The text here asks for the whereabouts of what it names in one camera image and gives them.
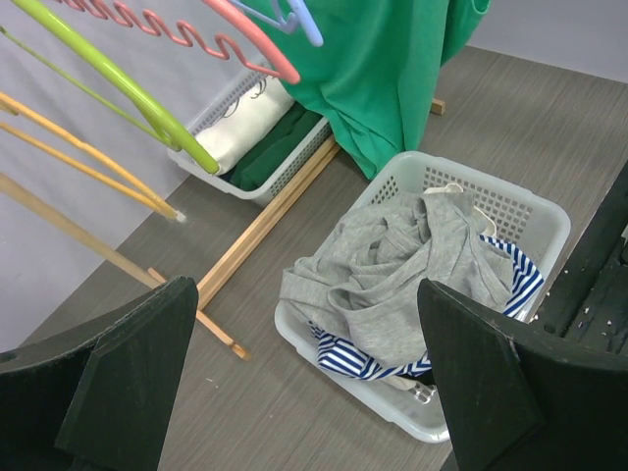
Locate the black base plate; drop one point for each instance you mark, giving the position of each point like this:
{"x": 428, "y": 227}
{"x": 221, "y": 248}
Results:
{"x": 587, "y": 302}

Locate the grey tank top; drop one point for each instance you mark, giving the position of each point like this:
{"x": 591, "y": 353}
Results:
{"x": 363, "y": 285}

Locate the lime green hanger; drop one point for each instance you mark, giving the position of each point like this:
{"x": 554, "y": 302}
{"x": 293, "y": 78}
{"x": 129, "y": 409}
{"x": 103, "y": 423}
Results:
{"x": 159, "y": 122}

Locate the wooden clothes rack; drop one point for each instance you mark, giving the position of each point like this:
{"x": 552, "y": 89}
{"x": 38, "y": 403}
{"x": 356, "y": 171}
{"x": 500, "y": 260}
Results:
{"x": 220, "y": 273}

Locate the dark green folded cloth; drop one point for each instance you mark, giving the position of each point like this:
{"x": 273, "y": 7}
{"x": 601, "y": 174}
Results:
{"x": 268, "y": 154}

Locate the blue plastic hanger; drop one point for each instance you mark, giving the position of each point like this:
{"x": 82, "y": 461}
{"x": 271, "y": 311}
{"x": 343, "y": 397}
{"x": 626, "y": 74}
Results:
{"x": 285, "y": 16}

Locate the green tank top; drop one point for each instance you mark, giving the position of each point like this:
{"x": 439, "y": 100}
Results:
{"x": 375, "y": 76}

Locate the white plastic laundry basket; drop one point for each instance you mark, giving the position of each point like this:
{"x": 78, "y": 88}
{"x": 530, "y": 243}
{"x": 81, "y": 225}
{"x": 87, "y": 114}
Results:
{"x": 506, "y": 211}

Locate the pink hanger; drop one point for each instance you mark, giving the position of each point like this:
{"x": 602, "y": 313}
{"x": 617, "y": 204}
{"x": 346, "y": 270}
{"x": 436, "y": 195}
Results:
{"x": 240, "y": 40}

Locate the blue white striped tank top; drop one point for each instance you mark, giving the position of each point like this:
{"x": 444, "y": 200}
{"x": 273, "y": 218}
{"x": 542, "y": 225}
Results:
{"x": 341, "y": 357}

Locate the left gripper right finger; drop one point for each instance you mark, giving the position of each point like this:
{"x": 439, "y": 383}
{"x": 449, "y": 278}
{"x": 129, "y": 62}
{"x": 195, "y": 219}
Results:
{"x": 517, "y": 398}

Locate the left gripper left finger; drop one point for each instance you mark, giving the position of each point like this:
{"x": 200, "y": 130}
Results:
{"x": 100, "y": 395}

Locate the white cloth in back basket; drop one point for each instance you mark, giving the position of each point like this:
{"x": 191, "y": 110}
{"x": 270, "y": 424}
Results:
{"x": 250, "y": 118}

